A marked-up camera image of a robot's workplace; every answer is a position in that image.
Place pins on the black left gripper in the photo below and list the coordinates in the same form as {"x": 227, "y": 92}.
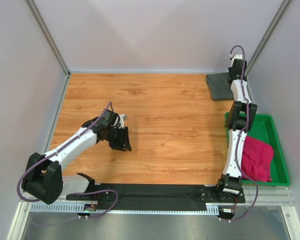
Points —
{"x": 123, "y": 144}

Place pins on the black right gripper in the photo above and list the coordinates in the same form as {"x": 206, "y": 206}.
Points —
{"x": 230, "y": 70}

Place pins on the grey t-shirt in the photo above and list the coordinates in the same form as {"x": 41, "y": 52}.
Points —
{"x": 219, "y": 86}

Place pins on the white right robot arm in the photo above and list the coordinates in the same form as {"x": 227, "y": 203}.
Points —
{"x": 238, "y": 123}

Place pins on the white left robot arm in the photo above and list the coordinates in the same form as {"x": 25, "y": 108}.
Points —
{"x": 43, "y": 178}

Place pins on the green plastic tray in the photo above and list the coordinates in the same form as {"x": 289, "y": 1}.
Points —
{"x": 263, "y": 128}

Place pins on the pink t-shirt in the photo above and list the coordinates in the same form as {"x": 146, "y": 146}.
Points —
{"x": 256, "y": 159}

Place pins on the right aluminium corner post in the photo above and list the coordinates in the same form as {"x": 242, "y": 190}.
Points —
{"x": 284, "y": 5}

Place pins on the aluminium corner post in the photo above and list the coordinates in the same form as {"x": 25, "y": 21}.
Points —
{"x": 47, "y": 35}
{"x": 284, "y": 5}

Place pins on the grey slotted cable duct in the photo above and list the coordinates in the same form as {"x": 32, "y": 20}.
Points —
{"x": 84, "y": 208}

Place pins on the aluminium frame rail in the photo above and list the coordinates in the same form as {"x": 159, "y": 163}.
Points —
{"x": 268, "y": 195}

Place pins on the left aluminium corner post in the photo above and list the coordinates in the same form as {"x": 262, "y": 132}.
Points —
{"x": 47, "y": 35}

